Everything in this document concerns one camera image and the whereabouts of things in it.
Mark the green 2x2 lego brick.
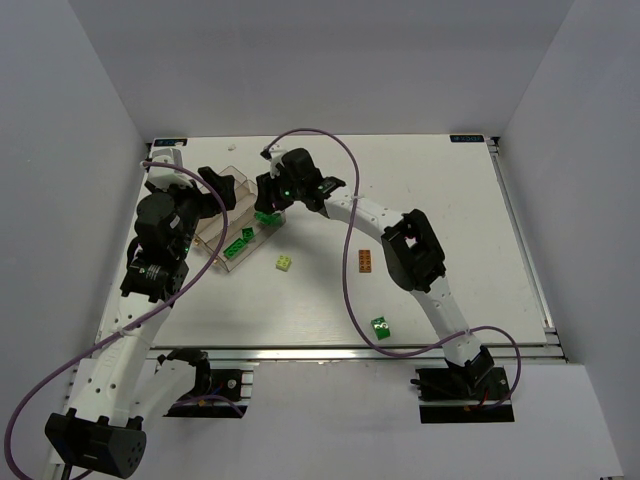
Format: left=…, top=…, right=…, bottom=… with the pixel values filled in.
left=254, top=212, right=281, bottom=226

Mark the green lego with printed face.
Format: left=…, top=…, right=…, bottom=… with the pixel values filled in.
left=242, top=227, right=255, bottom=243

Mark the upturned green 2x4 lego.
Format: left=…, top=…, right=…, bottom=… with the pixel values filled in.
left=223, top=238, right=247, bottom=260

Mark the green lego with eyes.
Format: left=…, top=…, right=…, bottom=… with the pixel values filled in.
left=370, top=317, right=391, bottom=340

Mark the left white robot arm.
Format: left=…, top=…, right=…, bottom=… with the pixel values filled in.
left=45, top=163, right=236, bottom=479

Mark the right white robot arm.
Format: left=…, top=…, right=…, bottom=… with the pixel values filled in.
left=255, top=148, right=494, bottom=391

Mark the clear compartment organizer tray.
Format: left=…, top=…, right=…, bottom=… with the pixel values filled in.
left=193, top=166, right=286, bottom=273

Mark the light yellow 2x2 lego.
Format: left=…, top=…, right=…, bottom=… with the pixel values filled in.
left=275, top=255, right=292, bottom=272

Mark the orange 2x4 lego plate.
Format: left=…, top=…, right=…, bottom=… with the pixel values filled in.
left=358, top=249, right=372, bottom=273

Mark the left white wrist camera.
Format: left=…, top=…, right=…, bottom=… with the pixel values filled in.
left=140, top=147, right=193, bottom=193

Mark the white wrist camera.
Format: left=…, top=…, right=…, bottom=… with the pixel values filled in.
left=260, top=144, right=288, bottom=178
left=140, top=147, right=193, bottom=193

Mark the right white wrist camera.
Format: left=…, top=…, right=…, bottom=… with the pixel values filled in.
left=260, top=144, right=288, bottom=178

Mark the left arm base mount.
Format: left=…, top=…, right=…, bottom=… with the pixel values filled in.
left=156, top=348, right=249, bottom=419

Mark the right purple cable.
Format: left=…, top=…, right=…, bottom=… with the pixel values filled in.
left=267, top=129, right=524, bottom=406

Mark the purple cable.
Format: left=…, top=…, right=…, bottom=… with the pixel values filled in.
left=267, top=129, right=524, bottom=406
left=3, top=159, right=230, bottom=480

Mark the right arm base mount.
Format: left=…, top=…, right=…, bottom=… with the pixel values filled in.
left=411, top=367, right=515, bottom=424

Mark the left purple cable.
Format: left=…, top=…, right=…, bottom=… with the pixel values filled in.
left=3, top=159, right=230, bottom=480

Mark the aluminium table edge rail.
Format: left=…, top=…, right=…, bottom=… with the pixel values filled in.
left=485, top=137, right=567, bottom=361

